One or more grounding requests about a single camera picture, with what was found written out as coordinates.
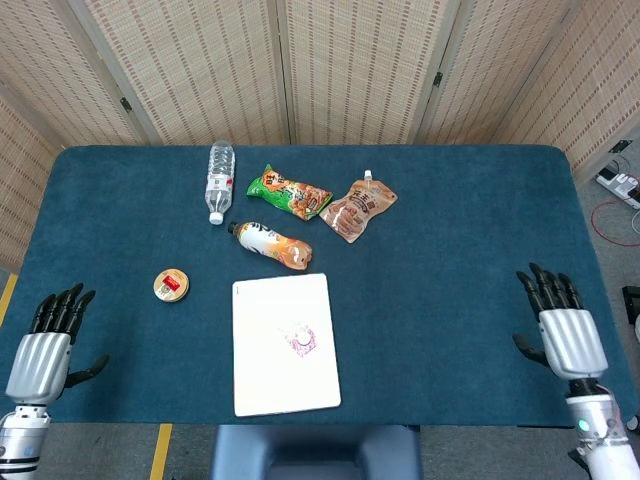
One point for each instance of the white power strip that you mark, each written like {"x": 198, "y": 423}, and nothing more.
{"x": 620, "y": 182}

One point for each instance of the blue felt table cover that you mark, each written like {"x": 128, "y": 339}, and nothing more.
{"x": 450, "y": 250}

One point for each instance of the orange white tea bottle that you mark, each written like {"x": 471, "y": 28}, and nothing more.
{"x": 272, "y": 245}

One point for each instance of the pink patterned packet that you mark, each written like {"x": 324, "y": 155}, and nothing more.
{"x": 290, "y": 342}

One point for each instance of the brown spouted snack pouch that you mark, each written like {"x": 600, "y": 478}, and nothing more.
{"x": 357, "y": 207}

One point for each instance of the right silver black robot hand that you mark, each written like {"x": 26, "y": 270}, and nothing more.
{"x": 572, "y": 345}

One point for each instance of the clear plastic water bottle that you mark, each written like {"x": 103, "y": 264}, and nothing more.
{"x": 219, "y": 185}

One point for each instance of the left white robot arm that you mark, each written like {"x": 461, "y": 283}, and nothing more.
{"x": 22, "y": 440}

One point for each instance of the yellow floor tape strip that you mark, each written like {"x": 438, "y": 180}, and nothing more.
{"x": 6, "y": 297}
{"x": 161, "y": 452}

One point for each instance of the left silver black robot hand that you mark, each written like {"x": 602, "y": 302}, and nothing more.
{"x": 42, "y": 365}

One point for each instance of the round gold red tin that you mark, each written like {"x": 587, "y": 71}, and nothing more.
{"x": 171, "y": 285}

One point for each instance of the black screen hinge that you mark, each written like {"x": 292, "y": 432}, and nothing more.
{"x": 438, "y": 79}
{"x": 126, "y": 105}
{"x": 620, "y": 146}

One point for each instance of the bamboo folding screen panel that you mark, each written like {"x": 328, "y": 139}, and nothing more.
{"x": 595, "y": 90}
{"x": 22, "y": 190}
{"x": 55, "y": 70}
{"x": 490, "y": 75}
{"x": 195, "y": 70}
{"x": 360, "y": 70}

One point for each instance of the black equipment box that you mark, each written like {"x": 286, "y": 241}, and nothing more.
{"x": 632, "y": 310}

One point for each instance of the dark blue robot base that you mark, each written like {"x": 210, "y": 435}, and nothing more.
{"x": 315, "y": 452}

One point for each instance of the green orange snack bag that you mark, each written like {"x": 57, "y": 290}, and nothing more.
{"x": 290, "y": 192}

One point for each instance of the white rectangular board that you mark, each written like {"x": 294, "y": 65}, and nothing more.
{"x": 285, "y": 380}

